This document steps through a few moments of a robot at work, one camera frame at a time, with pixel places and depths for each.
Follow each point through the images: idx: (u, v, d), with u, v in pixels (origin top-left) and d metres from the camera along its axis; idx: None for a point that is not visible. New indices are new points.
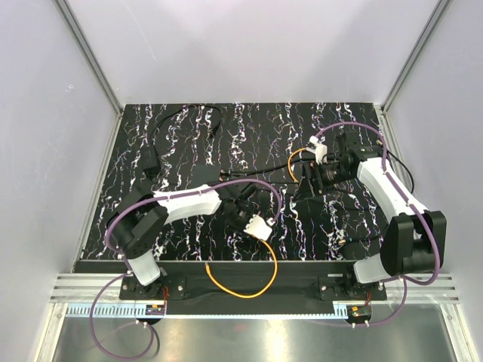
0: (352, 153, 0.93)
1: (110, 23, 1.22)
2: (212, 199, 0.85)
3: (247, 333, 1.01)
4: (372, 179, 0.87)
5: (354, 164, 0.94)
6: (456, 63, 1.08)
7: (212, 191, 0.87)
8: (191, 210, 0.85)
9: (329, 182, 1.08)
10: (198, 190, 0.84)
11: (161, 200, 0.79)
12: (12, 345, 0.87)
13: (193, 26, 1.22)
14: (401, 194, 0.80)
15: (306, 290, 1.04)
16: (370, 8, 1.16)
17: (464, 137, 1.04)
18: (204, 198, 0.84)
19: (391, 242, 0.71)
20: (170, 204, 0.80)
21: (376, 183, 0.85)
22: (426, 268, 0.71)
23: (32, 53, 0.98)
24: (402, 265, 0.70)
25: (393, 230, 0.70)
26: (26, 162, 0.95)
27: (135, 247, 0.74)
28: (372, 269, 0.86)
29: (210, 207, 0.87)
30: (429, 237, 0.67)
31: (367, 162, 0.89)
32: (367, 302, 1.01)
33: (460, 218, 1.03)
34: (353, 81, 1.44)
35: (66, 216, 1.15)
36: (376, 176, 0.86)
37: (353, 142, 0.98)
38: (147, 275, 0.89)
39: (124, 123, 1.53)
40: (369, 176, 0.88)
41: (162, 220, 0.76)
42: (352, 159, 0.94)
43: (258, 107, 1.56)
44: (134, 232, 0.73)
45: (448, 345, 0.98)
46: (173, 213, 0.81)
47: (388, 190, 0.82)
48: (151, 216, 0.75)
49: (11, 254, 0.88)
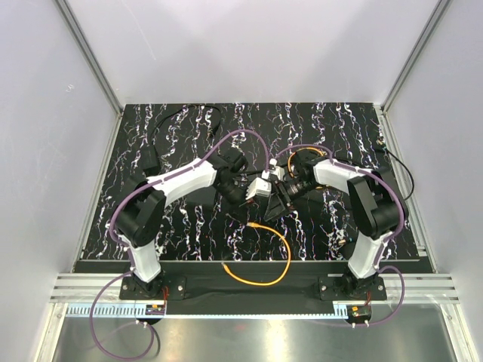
0: (307, 167, 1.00)
1: (110, 23, 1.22)
2: (207, 170, 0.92)
3: (247, 332, 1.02)
4: (326, 172, 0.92)
5: (311, 173, 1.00)
6: (456, 63, 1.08)
7: (205, 164, 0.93)
8: (189, 186, 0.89)
9: (295, 195, 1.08)
10: (190, 167, 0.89)
11: (157, 185, 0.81)
12: (12, 345, 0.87)
13: (193, 26, 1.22)
14: (348, 167, 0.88)
15: (306, 290, 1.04)
16: (370, 8, 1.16)
17: (463, 137, 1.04)
18: (198, 171, 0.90)
19: (358, 202, 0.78)
20: (167, 186, 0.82)
21: (331, 173, 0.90)
22: (396, 221, 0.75)
23: (31, 52, 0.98)
24: (376, 220, 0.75)
25: (353, 191, 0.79)
26: (26, 162, 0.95)
27: (143, 235, 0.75)
28: (361, 251, 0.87)
29: (208, 178, 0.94)
30: (383, 184, 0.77)
31: (320, 166, 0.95)
32: (367, 302, 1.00)
33: (460, 217, 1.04)
34: (353, 81, 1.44)
35: (66, 215, 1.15)
36: (327, 168, 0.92)
37: (306, 157, 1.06)
38: (151, 265, 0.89)
39: (124, 123, 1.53)
40: (324, 171, 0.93)
41: (162, 204, 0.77)
42: (309, 170, 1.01)
43: (258, 107, 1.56)
44: (139, 219, 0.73)
45: (448, 345, 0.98)
46: (173, 192, 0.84)
47: (339, 170, 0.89)
48: (150, 200, 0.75)
49: (11, 253, 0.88)
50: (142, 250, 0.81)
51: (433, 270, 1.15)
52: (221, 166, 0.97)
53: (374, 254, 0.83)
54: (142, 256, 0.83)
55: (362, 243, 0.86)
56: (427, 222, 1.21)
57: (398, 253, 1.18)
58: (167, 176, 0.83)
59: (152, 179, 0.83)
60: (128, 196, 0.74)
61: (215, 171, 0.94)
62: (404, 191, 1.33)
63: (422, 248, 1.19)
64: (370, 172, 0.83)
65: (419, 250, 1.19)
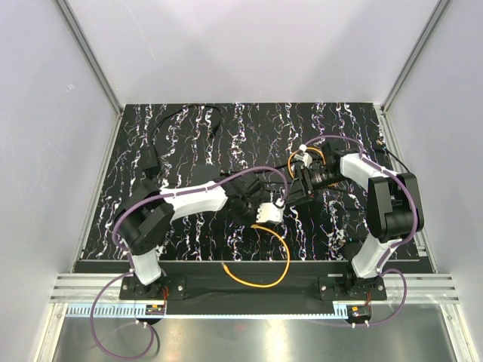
0: (334, 156, 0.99)
1: (110, 23, 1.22)
2: (217, 195, 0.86)
3: (247, 332, 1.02)
4: (352, 165, 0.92)
5: (336, 165, 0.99)
6: (455, 63, 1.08)
7: (219, 188, 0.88)
8: (196, 207, 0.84)
9: (318, 185, 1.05)
10: (204, 187, 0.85)
11: (167, 198, 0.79)
12: (12, 345, 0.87)
13: (193, 26, 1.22)
14: (374, 166, 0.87)
15: (306, 290, 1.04)
16: (370, 9, 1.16)
17: (463, 137, 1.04)
18: (210, 195, 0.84)
19: (373, 204, 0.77)
20: (176, 201, 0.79)
21: (356, 167, 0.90)
22: (407, 231, 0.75)
23: (32, 53, 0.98)
24: (386, 225, 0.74)
25: (371, 191, 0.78)
26: (26, 162, 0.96)
27: (142, 245, 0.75)
28: (366, 252, 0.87)
29: (217, 204, 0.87)
30: (403, 188, 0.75)
31: (348, 158, 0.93)
32: (367, 302, 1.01)
33: (460, 218, 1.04)
34: (353, 81, 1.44)
35: (66, 215, 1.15)
36: (353, 162, 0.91)
37: (336, 148, 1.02)
38: (148, 274, 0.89)
39: (124, 123, 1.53)
40: (350, 164, 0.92)
41: (167, 218, 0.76)
42: (335, 161, 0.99)
43: (258, 107, 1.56)
44: (139, 230, 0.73)
45: (448, 345, 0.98)
46: (180, 210, 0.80)
47: (364, 167, 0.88)
48: (157, 213, 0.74)
49: (11, 254, 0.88)
50: (141, 256, 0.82)
51: (433, 270, 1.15)
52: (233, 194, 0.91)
53: (380, 257, 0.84)
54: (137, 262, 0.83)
55: (368, 243, 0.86)
56: (427, 222, 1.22)
57: (397, 253, 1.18)
58: (180, 191, 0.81)
59: (164, 191, 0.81)
60: (135, 204, 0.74)
61: (226, 197, 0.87)
62: None
63: (422, 249, 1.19)
64: (395, 176, 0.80)
65: (419, 250, 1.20)
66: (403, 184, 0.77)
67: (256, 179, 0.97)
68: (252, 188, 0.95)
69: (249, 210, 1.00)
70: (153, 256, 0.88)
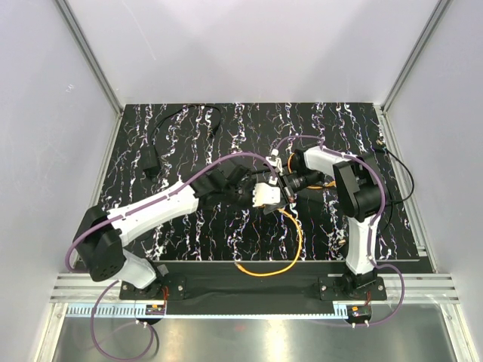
0: (299, 153, 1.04)
1: (110, 23, 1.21)
2: (182, 200, 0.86)
3: (247, 332, 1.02)
4: (315, 157, 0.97)
5: (302, 161, 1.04)
6: (456, 63, 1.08)
7: (184, 193, 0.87)
8: (161, 216, 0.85)
9: (297, 188, 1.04)
10: (164, 194, 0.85)
11: (116, 221, 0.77)
12: (12, 345, 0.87)
13: (193, 26, 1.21)
14: (335, 154, 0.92)
15: (306, 290, 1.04)
16: (370, 9, 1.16)
17: (463, 137, 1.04)
18: (172, 203, 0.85)
19: (340, 186, 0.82)
20: (127, 222, 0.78)
21: (319, 158, 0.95)
22: (376, 205, 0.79)
23: (32, 53, 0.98)
24: (358, 203, 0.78)
25: (337, 176, 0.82)
26: (26, 162, 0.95)
27: (97, 273, 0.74)
28: (353, 243, 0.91)
29: (189, 206, 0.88)
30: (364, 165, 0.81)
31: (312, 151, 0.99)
32: (367, 302, 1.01)
33: (460, 218, 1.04)
34: (353, 81, 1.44)
35: (66, 215, 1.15)
36: (315, 153, 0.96)
37: None
38: (143, 278, 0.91)
39: (124, 123, 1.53)
40: (313, 157, 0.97)
41: (117, 246, 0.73)
42: (299, 157, 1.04)
43: (258, 107, 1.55)
44: (92, 259, 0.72)
45: (448, 345, 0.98)
46: (136, 227, 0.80)
47: (327, 156, 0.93)
48: (104, 240, 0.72)
49: (11, 254, 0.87)
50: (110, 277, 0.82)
51: (433, 270, 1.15)
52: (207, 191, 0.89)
53: (366, 243, 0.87)
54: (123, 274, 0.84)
55: (353, 232, 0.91)
56: (427, 222, 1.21)
57: (397, 253, 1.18)
58: (130, 212, 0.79)
59: (112, 213, 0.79)
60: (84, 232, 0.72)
61: (197, 198, 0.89)
62: (404, 191, 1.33)
63: (422, 248, 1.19)
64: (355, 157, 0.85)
65: (419, 250, 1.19)
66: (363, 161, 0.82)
67: (237, 166, 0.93)
68: (233, 177, 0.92)
69: (241, 197, 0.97)
70: (140, 263, 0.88)
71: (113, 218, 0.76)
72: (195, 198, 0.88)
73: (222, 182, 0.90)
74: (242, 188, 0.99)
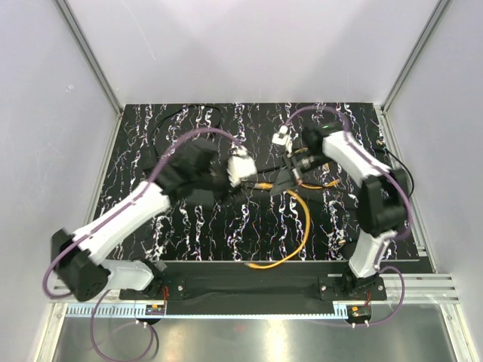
0: (318, 133, 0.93)
1: (110, 23, 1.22)
2: (151, 201, 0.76)
3: (246, 332, 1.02)
4: (338, 150, 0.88)
5: (318, 142, 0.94)
6: (455, 63, 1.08)
7: (149, 192, 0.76)
8: (133, 222, 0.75)
9: (306, 170, 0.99)
10: (130, 200, 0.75)
11: (85, 240, 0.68)
12: (12, 345, 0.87)
13: (193, 26, 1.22)
14: (364, 158, 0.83)
15: (306, 290, 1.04)
16: (370, 9, 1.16)
17: (463, 137, 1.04)
18: (139, 207, 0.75)
19: (363, 200, 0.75)
20: (96, 239, 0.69)
21: (343, 154, 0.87)
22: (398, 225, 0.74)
23: (32, 53, 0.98)
24: (379, 221, 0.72)
25: (363, 189, 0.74)
26: (26, 162, 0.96)
27: (82, 293, 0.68)
28: (361, 250, 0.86)
29: (159, 205, 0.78)
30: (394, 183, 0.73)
31: (334, 139, 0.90)
32: (367, 302, 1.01)
33: (460, 218, 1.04)
34: (353, 81, 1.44)
35: (66, 215, 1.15)
36: (340, 148, 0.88)
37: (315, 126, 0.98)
38: (140, 282, 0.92)
39: (124, 123, 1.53)
40: (336, 149, 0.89)
41: (90, 265, 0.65)
42: (317, 137, 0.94)
43: (258, 107, 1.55)
44: (71, 281, 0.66)
45: (448, 345, 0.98)
46: (109, 241, 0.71)
47: (353, 156, 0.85)
48: (75, 263, 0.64)
49: (11, 254, 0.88)
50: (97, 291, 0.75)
51: (433, 270, 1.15)
52: (177, 182, 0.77)
53: (373, 253, 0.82)
54: (113, 284, 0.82)
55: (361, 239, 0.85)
56: (427, 222, 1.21)
57: (397, 253, 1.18)
58: (96, 228, 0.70)
59: (78, 234, 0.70)
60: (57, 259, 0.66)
61: (166, 195, 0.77)
62: None
63: (422, 248, 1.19)
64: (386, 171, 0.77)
65: (419, 250, 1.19)
66: (394, 179, 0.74)
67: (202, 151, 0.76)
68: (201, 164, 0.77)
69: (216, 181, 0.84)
70: (131, 268, 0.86)
71: (78, 239, 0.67)
72: (163, 195, 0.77)
73: (189, 171, 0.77)
74: (216, 171, 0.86)
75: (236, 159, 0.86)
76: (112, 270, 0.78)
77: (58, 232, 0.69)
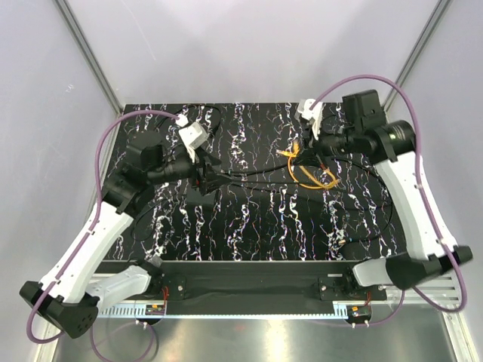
0: (378, 139, 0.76)
1: (110, 23, 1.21)
2: (108, 226, 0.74)
3: (246, 332, 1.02)
4: (398, 182, 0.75)
5: (374, 149, 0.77)
6: (455, 63, 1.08)
7: (103, 216, 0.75)
8: (99, 252, 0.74)
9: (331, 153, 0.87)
10: (86, 231, 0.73)
11: (54, 287, 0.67)
12: (12, 345, 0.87)
13: (193, 26, 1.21)
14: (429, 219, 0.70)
15: (306, 290, 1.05)
16: (370, 9, 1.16)
17: (464, 137, 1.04)
18: (99, 235, 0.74)
19: (412, 272, 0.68)
20: (65, 282, 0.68)
21: (404, 194, 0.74)
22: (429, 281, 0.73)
23: (32, 53, 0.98)
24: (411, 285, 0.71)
25: (419, 271, 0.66)
26: (26, 162, 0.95)
27: (75, 330, 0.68)
28: (374, 274, 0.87)
29: (120, 224, 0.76)
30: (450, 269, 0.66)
31: (398, 161, 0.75)
32: (367, 302, 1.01)
33: (460, 218, 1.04)
34: (353, 81, 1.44)
35: (66, 216, 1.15)
36: (400, 179, 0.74)
37: (371, 109, 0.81)
38: (137, 287, 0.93)
39: (124, 123, 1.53)
40: (396, 179, 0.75)
41: (68, 308, 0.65)
42: (375, 143, 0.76)
43: (258, 107, 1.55)
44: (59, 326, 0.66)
45: (448, 345, 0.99)
46: (83, 277, 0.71)
47: (414, 204, 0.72)
48: (54, 309, 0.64)
49: (11, 255, 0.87)
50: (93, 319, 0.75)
51: None
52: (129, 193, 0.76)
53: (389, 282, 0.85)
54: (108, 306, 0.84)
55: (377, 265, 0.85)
56: None
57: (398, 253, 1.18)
58: (60, 272, 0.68)
59: (45, 282, 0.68)
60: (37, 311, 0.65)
61: (121, 210, 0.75)
62: None
63: None
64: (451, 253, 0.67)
65: None
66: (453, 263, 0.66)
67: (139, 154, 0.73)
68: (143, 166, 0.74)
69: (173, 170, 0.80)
70: (121, 282, 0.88)
71: (47, 289, 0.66)
72: (118, 214, 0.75)
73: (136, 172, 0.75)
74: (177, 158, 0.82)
75: (182, 133, 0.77)
76: (101, 294, 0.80)
77: (24, 285, 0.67)
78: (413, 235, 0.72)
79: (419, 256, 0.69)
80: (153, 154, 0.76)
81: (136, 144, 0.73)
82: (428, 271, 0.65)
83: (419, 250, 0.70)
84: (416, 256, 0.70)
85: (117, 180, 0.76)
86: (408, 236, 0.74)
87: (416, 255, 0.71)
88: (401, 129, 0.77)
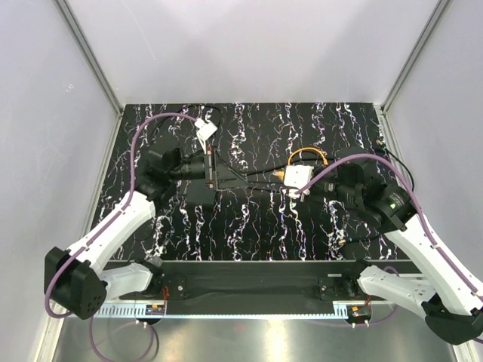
0: (382, 213, 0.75)
1: (110, 22, 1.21)
2: (138, 210, 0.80)
3: (246, 332, 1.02)
4: (415, 248, 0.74)
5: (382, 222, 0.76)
6: (456, 63, 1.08)
7: (134, 201, 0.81)
8: (127, 231, 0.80)
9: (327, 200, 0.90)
10: (118, 210, 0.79)
11: (81, 255, 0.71)
12: (12, 344, 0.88)
13: (193, 26, 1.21)
14: (458, 274, 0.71)
15: (306, 290, 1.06)
16: (371, 10, 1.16)
17: (464, 138, 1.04)
18: (129, 215, 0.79)
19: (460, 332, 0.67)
20: (92, 252, 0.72)
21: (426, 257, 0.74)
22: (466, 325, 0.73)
23: (31, 53, 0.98)
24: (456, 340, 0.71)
25: (472, 331, 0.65)
26: (26, 162, 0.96)
27: (85, 308, 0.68)
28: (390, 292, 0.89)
29: (146, 213, 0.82)
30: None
31: (408, 228, 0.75)
32: (367, 302, 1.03)
33: (460, 219, 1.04)
34: (353, 81, 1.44)
35: (66, 216, 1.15)
36: (415, 244, 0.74)
37: (370, 176, 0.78)
38: (139, 283, 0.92)
39: (124, 123, 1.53)
40: (412, 246, 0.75)
41: (92, 274, 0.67)
42: (382, 217, 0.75)
43: (258, 106, 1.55)
44: (74, 297, 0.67)
45: (448, 345, 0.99)
46: (106, 251, 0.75)
47: (438, 265, 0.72)
48: (76, 275, 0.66)
49: (11, 254, 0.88)
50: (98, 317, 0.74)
51: None
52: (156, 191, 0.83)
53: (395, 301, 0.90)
54: (114, 295, 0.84)
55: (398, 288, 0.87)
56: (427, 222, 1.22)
57: (398, 253, 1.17)
58: (90, 240, 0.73)
59: (73, 249, 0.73)
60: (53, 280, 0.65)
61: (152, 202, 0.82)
62: None
63: None
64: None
65: None
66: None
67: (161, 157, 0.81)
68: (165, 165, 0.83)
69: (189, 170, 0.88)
70: (127, 273, 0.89)
71: (76, 253, 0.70)
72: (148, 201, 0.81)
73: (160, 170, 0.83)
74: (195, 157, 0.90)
75: (201, 131, 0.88)
76: (109, 281, 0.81)
77: (50, 251, 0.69)
78: (447, 293, 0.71)
79: (461, 314, 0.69)
80: (171, 157, 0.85)
81: (158, 149, 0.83)
82: (476, 327, 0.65)
83: (459, 308, 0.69)
84: (458, 313, 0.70)
85: (143, 179, 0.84)
86: (440, 293, 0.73)
87: (456, 313, 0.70)
88: (396, 194, 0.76)
